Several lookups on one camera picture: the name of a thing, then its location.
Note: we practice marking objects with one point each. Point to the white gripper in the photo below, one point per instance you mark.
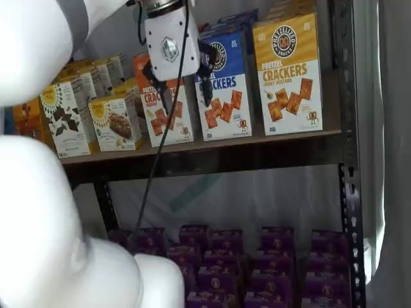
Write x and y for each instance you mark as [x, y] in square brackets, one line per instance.
[170, 45]

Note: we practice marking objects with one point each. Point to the yellow white pretzel crackers box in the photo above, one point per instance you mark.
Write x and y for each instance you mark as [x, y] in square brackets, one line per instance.
[289, 96]

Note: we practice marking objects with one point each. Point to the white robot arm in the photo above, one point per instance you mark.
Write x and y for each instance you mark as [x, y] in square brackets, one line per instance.
[32, 48]

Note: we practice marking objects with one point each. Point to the orange white pretzel crackers box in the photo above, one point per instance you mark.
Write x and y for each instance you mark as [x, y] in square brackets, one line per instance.
[180, 128]

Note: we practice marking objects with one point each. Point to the blue white pretzel crackers box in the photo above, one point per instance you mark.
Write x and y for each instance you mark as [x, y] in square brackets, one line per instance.
[231, 112]

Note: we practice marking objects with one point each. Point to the white yellow Simple Mills box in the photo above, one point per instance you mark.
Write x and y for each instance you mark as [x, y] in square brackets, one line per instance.
[115, 69]
[99, 77]
[82, 85]

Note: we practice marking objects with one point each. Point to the yellow white snack bar box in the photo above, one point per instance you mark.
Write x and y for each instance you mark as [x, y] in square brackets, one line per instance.
[112, 128]

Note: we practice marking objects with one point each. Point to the brown wooden shelf board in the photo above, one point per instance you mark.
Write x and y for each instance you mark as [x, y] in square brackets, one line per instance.
[257, 140]

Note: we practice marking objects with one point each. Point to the white box with dark pieces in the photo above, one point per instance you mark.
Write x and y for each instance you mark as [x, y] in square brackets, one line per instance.
[65, 128]

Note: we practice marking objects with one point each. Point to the tall orange snack box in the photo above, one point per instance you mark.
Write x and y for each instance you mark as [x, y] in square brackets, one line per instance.
[29, 122]

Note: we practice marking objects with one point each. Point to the black metal shelving rack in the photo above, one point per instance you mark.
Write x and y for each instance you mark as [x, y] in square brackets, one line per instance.
[348, 96]

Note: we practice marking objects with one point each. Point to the white plastic curtain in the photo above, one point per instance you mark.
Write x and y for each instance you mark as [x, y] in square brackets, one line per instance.
[395, 160]

